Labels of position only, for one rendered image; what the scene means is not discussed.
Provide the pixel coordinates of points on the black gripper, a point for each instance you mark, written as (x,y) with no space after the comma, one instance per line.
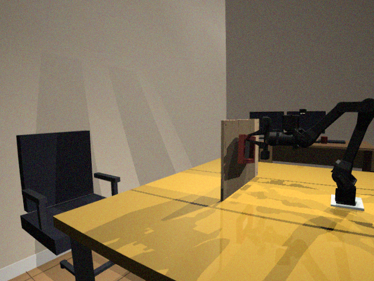
(272,138)

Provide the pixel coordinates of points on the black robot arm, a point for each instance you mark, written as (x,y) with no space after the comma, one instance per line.
(341,173)

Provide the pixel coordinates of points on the red rectangular picture frame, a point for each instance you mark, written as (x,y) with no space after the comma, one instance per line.
(246,149)

